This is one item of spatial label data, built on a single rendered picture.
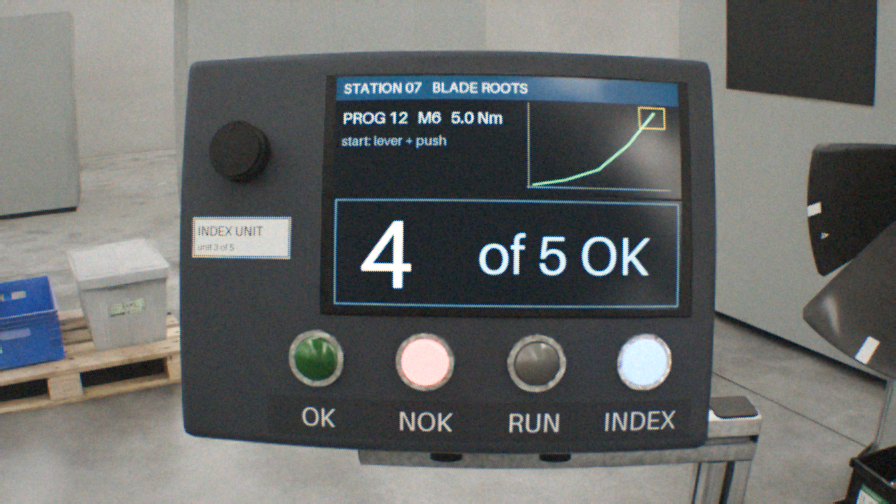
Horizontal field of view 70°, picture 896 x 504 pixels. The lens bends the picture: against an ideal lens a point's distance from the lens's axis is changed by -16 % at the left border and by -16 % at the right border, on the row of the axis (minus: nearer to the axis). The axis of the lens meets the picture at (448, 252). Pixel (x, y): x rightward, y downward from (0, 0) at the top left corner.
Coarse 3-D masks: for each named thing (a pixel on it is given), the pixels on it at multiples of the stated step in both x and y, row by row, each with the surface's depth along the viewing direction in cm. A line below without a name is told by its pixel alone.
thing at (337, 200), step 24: (336, 216) 34; (360, 216) 34; (384, 216) 34; (408, 216) 34; (432, 216) 34; (336, 240) 34; (360, 240) 34; (384, 240) 34; (408, 240) 34; (432, 240) 34; (336, 264) 34; (360, 264) 34; (384, 264) 34; (408, 264) 34; (432, 264) 34; (336, 288) 34; (360, 288) 34; (384, 288) 34; (408, 288) 34; (432, 288) 34
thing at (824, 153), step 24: (840, 144) 106; (864, 144) 100; (888, 144) 95; (816, 168) 112; (840, 168) 105; (864, 168) 100; (888, 168) 95; (816, 192) 111; (840, 192) 105; (864, 192) 100; (888, 192) 96; (816, 216) 110; (840, 216) 105; (864, 216) 100; (888, 216) 96; (816, 240) 110; (840, 240) 105; (864, 240) 101; (816, 264) 109; (840, 264) 105
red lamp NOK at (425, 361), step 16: (416, 336) 34; (432, 336) 34; (400, 352) 34; (416, 352) 33; (432, 352) 33; (448, 352) 34; (400, 368) 34; (416, 368) 33; (432, 368) 33; (448, 368) 34; (416, 384) 34; (432, 384) 34
